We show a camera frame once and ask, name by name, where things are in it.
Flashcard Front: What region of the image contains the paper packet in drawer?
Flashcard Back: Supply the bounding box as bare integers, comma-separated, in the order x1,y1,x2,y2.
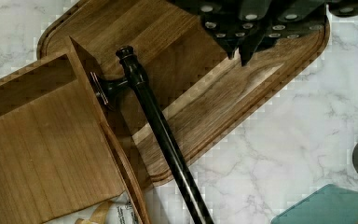
45,190,143,224

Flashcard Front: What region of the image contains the wooden cutting board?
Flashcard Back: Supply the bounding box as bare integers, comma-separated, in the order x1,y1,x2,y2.
36,0,331,188

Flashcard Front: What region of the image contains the wooden drawer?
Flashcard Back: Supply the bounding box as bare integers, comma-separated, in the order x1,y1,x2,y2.
0,38,151,224

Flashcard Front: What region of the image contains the black drawer handle bar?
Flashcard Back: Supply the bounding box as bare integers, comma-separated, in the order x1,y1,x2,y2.
90,46,214,224

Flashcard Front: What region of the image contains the teal square canister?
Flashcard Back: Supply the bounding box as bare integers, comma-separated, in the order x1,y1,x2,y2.
271,184,358,224

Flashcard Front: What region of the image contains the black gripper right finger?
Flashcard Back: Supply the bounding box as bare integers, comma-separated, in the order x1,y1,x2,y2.
239,0,326,66

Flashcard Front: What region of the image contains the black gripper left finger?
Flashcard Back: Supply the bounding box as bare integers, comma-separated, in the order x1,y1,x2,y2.
168,0,240,59

